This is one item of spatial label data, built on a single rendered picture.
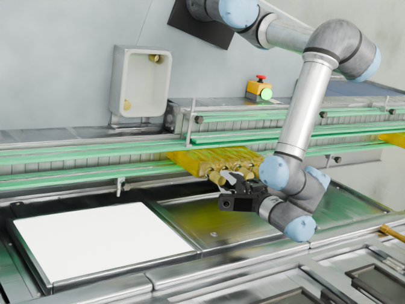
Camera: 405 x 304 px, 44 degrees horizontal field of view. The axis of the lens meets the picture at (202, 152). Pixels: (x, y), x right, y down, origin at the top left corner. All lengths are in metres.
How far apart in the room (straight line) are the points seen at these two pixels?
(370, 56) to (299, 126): 0.30
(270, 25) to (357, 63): 0.38
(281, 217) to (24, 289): 0.66
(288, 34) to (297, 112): 0.39
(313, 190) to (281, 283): 0.28
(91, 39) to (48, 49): 0.14
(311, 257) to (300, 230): 0.25
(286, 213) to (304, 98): 0.30
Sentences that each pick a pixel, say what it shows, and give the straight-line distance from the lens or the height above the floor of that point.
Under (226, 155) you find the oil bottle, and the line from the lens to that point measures 1.68.
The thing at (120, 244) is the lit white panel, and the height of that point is 1.21.
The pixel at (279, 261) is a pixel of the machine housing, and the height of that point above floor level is 1.41.
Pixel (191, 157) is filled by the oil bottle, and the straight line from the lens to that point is 1.62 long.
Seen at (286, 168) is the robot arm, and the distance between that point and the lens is 1.22.
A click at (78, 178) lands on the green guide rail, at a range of 1.52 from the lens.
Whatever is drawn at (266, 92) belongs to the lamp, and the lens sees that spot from 1.97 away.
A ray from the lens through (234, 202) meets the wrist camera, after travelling 1.41.
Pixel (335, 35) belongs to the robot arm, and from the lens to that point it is 1.32.
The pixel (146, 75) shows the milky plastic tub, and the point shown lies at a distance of 1.74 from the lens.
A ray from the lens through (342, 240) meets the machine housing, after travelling 1.70.
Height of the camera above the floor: 2.25
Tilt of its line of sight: 48 degrees down
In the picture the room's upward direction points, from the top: 122 degrees clockwise
